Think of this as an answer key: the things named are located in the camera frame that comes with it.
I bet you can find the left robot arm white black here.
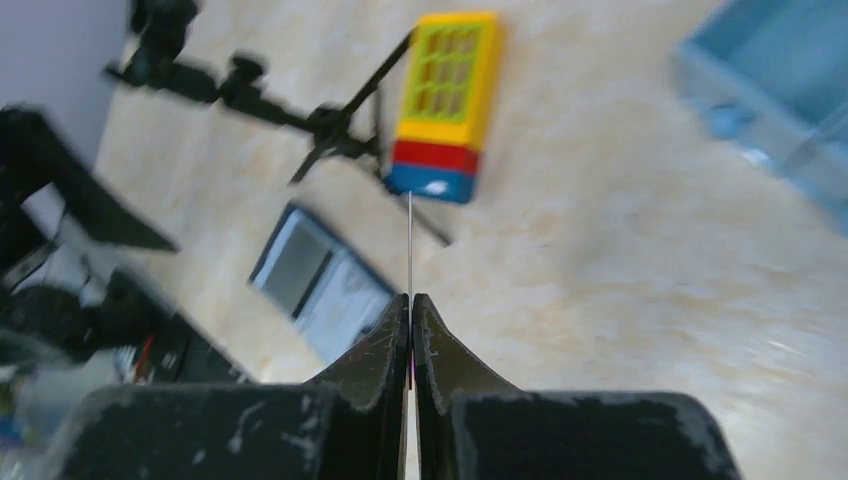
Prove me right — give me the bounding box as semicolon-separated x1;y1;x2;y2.
1;105;249;383

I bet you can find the black tripod stand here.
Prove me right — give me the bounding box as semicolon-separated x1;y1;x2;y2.
103;1;412;205

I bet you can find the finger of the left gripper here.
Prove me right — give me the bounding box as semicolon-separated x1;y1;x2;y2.
1;106;178;252

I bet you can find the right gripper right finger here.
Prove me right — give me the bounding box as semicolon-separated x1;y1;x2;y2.
411;293;519;479

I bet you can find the dark blue card holder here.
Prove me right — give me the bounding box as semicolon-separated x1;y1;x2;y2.
249;202;396;364

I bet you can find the yellow red blue toy block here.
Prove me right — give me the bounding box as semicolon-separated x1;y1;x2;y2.
386;11;503;204

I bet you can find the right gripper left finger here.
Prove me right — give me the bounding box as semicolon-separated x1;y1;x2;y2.
306;294;410;479

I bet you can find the light blue drawer middle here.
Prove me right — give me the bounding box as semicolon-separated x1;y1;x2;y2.
671;1;847;233

